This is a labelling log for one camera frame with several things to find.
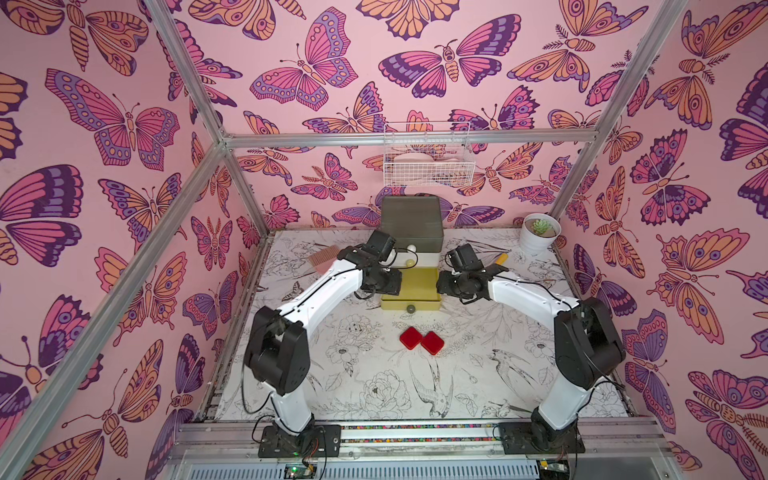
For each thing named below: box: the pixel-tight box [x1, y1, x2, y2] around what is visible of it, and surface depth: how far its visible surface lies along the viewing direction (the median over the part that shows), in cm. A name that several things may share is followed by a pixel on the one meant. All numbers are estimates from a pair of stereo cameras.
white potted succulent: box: [519, 213, 562, 254], surface depth 108 cm
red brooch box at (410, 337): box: [399, 326, 422, 350], surface depth 92 cm
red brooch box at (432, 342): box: [421, 331, 445, 355], surface depth 92 cm
